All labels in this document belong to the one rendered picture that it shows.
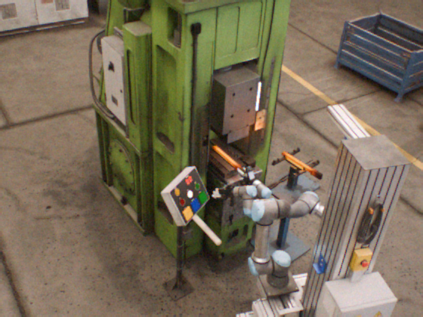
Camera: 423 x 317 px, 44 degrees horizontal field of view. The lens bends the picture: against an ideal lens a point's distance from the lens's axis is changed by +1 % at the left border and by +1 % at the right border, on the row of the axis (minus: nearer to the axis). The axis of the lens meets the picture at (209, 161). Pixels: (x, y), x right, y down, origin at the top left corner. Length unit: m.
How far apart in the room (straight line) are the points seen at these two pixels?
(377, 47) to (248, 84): 3.99
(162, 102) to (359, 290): 1.97
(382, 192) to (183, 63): 1.53
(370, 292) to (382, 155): 0.83
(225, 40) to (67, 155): 2.86
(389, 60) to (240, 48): 3.96
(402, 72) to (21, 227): 4.98
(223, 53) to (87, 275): 2.22
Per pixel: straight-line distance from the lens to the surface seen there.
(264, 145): 4.40
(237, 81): 3.63
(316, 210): 3.69
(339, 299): 3.00
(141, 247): 4.79
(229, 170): 4.05
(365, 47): 7.59
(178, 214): 3.58
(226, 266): 4.65
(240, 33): 3.63
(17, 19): 8.63
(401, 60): 7.27
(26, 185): 5.59
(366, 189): 2.64
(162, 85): 3.90
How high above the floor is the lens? 3.52
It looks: 38 degrees down
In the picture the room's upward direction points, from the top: 4 degrees clockwise
